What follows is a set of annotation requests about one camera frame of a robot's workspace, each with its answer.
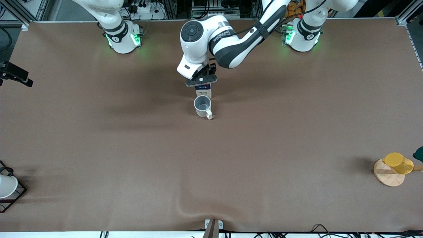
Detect orange snack bags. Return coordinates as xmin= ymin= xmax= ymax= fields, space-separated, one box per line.
xmin=285 ymin=0 xmax=306 ymax=18

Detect white power strip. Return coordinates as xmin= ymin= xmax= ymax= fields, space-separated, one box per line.
xmin=130 ymin=0 xmax=166 ymax=20

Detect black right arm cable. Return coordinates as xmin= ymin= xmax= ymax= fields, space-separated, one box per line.
xmin=0 ymin=27 xmax=13 ymax=53

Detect black wire rack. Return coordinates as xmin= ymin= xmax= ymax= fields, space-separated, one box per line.
xmin=0 ymin=161 xmax=27 ymax=213

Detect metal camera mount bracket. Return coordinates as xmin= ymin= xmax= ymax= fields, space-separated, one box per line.
xmin=203 ymin=219 xmax=224 ymax=238

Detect blue milk carton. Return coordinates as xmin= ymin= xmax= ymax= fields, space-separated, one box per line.
xmin=195 ymin=84 xmax=212 ymax=99

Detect white ribbed mug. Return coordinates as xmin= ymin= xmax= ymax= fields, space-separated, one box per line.
xmin=194 ymin=96 xmax=213 ymax=120

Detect grey slim power strip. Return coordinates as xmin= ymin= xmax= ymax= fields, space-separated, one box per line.
xmin=207 ymin=12 xmax=240 ymax=19

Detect wooden mug stand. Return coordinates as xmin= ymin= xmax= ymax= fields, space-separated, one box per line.
xmin=373 ymin=159 xmax=423 ymax=187

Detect yellow plastic cup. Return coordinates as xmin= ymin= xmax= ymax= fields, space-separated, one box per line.
xmin=382 ymin=152 xmax=414 ymax=175

